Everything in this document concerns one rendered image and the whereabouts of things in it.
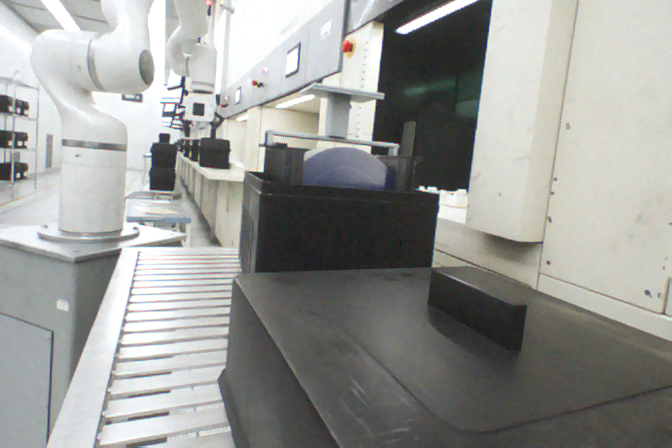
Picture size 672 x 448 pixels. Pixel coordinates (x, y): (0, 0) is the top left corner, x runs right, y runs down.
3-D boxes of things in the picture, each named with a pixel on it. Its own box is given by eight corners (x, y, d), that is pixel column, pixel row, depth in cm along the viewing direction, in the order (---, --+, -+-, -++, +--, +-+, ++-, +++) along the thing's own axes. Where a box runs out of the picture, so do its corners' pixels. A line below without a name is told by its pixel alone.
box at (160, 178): (148, 187, 456) (149, 164, 453) (174, 188, 467) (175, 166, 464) (147, 190, 428) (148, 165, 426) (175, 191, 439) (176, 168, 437)
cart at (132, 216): (123, 249, 357) (125, 196, 353) (184, 248, 380) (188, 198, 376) (117, 284, 270) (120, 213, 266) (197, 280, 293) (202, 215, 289)
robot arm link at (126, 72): (80, 101, 88) (154, 108, 87) (45, 61, 77) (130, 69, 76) (148, -46, 109) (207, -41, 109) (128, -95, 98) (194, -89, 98)
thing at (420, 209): (364, 257, 88) (372, 180, 87) (431, 304, 62) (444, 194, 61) (236, 255, 80) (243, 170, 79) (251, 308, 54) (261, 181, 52)
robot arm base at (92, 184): (14, 232, 82) (17, 141, 81) (100, 222, 100) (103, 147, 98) (80, 247, 75) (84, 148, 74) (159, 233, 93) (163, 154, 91)
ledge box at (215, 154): (195, 165, 370) (197, 136, 367) (227, 167, 379) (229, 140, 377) (196, 166, 341) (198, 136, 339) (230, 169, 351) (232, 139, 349)
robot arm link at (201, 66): (184, 80, 140) (210, 83, 139) (186, 41, 139) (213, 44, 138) (193, 85, 148) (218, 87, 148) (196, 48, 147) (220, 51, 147)
